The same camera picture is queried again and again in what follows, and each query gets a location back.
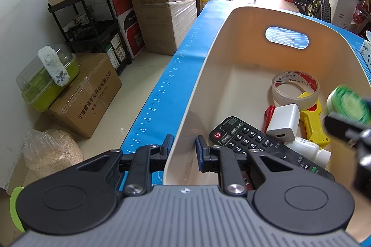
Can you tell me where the beige plastic storage bin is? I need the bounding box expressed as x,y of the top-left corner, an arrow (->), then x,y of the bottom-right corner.
162,6 -> 371,243

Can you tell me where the small white pill bottle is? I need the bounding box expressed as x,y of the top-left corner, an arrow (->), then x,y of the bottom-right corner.
285,136 -> 331,168

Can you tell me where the red white appliance box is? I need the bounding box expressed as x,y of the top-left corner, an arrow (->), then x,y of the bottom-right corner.
112,0 -> 145,59

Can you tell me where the white usb wall charger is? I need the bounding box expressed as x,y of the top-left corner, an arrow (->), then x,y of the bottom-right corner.
265,104 -> 300,142

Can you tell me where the green plastic lidded container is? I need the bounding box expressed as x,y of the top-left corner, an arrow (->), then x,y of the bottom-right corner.
16,44 -> 79,113

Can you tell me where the green white stool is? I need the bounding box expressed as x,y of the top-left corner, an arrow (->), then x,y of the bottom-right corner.
9,186 -> 26,233

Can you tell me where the floor cardboard box chinese text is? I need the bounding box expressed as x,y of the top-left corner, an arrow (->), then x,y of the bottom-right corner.
46,53 -> 121,139

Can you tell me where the black tv remote control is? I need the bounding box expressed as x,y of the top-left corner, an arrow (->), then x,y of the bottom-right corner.
209,116 -> 335,180

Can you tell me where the plastic bag of grain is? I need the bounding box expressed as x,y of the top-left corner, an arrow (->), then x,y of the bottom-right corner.
22,129 -> 84,179

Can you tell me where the black metal shelf rack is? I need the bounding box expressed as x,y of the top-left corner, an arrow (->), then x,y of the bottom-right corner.
48,0 -> 131,74

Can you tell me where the clear tape roll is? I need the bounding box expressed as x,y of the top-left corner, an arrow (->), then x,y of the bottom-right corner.
272,71 -> 320,110

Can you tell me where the patterned tissue box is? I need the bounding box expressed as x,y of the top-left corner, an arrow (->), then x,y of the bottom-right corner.
360,31 -> 371,71

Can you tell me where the white rolled cloth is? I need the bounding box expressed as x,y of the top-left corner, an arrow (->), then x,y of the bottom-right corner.
38,46 -> 70,87

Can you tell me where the yellow toy gun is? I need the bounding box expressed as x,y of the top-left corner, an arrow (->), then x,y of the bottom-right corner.
300,100 -> 331,149

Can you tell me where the blue silicone baking mat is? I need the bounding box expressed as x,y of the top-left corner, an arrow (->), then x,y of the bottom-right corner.
119,0 -> 371,247

